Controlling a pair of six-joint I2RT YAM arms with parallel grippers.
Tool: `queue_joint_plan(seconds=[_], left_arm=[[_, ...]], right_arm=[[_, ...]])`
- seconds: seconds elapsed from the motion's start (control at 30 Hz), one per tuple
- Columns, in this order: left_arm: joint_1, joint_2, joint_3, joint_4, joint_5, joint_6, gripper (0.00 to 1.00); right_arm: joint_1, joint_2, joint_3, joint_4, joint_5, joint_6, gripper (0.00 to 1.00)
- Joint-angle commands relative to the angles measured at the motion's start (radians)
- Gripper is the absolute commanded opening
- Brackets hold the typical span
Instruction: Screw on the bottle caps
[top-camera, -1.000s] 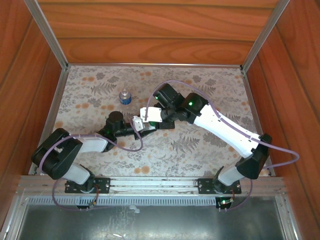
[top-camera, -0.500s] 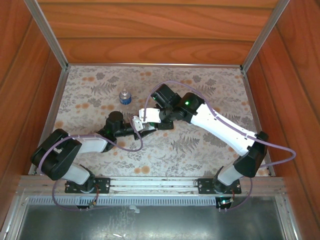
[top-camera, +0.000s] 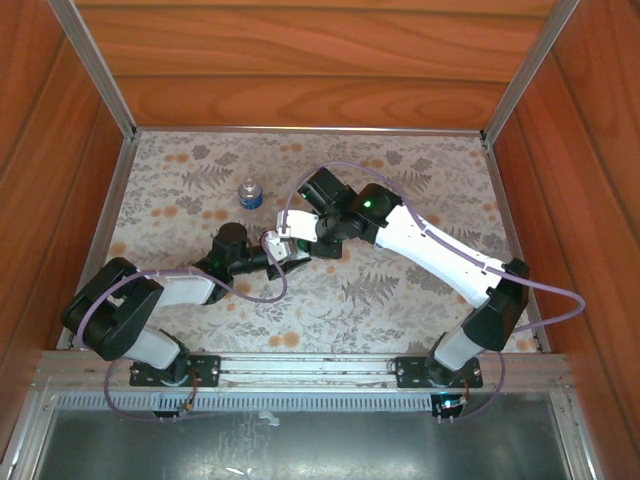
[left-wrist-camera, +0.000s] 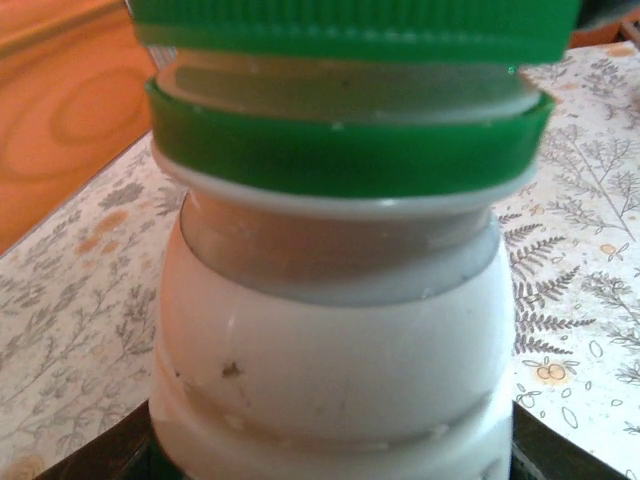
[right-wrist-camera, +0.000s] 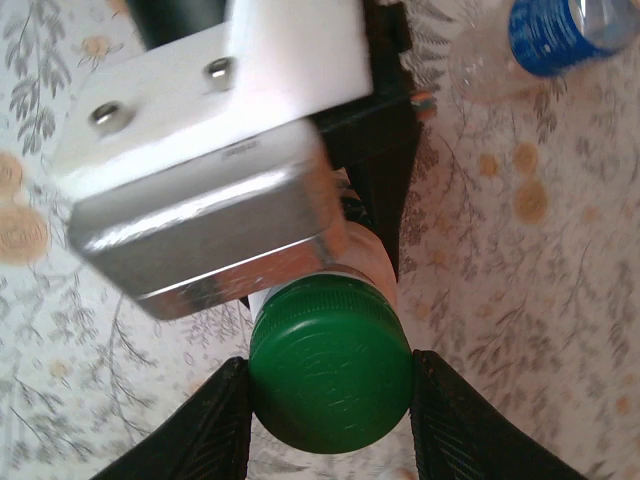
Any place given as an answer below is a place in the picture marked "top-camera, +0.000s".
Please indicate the white bottle green print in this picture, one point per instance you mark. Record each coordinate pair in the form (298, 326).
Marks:
(295, 250)

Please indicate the clear bottle blue label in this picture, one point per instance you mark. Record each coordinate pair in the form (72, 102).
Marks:
(250, 196)

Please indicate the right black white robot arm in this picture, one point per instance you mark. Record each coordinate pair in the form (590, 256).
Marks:
(440, 250)

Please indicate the grey metal sheet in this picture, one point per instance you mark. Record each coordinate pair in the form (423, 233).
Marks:
(325, 450)

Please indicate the small lit circuit board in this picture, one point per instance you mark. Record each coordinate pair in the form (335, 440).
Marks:
(448, 402)

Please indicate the aluminium back rail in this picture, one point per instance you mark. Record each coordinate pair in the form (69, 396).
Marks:
(310, 130)

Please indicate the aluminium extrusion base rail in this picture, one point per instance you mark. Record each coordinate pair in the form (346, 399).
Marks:
(310, 367)

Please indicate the aluminium side rail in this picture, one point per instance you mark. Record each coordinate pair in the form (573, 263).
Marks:
(107, 215)
(510, 215)

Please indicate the aluminium frame post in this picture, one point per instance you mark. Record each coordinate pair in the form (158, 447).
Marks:
(95, 70)
(535, 65)

